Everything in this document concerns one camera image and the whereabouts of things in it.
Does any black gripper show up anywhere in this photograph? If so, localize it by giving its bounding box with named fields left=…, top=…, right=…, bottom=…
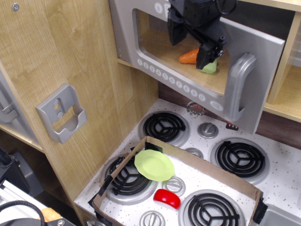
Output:
left=167, top=0, right=227, bottom=69

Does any grey toy microwave door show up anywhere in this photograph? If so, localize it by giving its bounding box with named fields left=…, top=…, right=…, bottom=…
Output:
left=109, top=0, right=285, bottom=133

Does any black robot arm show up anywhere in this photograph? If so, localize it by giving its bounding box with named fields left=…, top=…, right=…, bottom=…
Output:
left=167, top=0, right=238, bottom=69

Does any orange toy carrot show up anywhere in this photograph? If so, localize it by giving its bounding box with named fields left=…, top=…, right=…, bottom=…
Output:
left=178, top=48, right=199, bottom=64

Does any green toy lettuce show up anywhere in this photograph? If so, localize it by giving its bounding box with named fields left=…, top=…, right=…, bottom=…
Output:
left=200, top=60, right=217, bottom=74

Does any hanging toy strainer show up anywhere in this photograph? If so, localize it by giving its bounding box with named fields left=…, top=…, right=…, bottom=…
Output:
left=186, top=101, right=206, bottom=117

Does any back left stove burner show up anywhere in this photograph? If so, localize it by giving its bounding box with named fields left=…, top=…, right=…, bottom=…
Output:
left=138, top=111, right=190, bottom=147

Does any stove burner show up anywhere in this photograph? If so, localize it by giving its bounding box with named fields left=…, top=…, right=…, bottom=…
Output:
left=178, top=189, right=246, bottom=226
left=106, top=157, right=158, bottom=205
left=138, top=111, right=190, bottom=147
left=210, top=137, right=270, bottom=185

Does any grey back stove knob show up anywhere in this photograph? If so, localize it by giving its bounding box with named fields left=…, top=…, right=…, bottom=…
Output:
left=198, top=122, right=219, bottom=139

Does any hanging toy spatula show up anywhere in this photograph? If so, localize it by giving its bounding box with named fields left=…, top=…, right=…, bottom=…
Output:
left=226, top=122, right=239, bottom=131

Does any small grey stove knob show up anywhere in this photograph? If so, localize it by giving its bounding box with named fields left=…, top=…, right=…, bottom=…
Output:
left=185, top=147, right=204, bottom=159

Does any light green toy plate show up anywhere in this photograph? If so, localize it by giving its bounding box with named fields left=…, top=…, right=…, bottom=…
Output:
left=134, top=149, right=175, bottom=182

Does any back right stove burner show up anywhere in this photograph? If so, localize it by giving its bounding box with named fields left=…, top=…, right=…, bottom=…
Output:
left=210, top=137, right=270, bottom=185

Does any grey centre stove knob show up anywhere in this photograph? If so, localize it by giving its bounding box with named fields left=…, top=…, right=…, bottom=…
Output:
left=162, top=176, right=186, bottom=196

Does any red toy cheese wheel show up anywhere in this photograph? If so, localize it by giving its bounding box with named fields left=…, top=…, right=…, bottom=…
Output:
left=153, top=189, right=181, bottom=210

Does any front left stove burner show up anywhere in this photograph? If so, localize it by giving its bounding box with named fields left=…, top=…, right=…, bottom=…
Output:
left=106, top=157, right=158, bottom=205

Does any front right stove burner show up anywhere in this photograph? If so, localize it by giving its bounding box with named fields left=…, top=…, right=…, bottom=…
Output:
left=178, top=189, right=246, bottom=226

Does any grey front stove knob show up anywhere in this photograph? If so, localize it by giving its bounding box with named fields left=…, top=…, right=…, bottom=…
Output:
left=140, top=210, right=166, bottom=226

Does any grey toy sink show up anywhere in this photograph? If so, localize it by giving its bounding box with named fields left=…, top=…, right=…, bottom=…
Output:
left=259, top=205, right=301, bottom=226

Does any black box on floor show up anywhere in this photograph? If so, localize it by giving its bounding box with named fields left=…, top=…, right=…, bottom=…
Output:
left=0, top=148, right=44, bottom=197

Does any brown cardboard frame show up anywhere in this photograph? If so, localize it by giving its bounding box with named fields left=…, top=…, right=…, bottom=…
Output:
left=88, top=137, right=267, bottom=226

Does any grey wall phone holder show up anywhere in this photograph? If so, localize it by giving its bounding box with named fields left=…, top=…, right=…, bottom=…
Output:
left=36, top=83, right=87, bottom=144

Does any grey cabinet door handle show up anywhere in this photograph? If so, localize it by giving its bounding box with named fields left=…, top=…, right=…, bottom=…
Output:
left=0, top=71, right=19, bottom=124

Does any black braided cable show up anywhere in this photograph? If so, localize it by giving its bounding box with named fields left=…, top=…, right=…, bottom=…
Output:
left=0, top=200, right=46, bottom=226

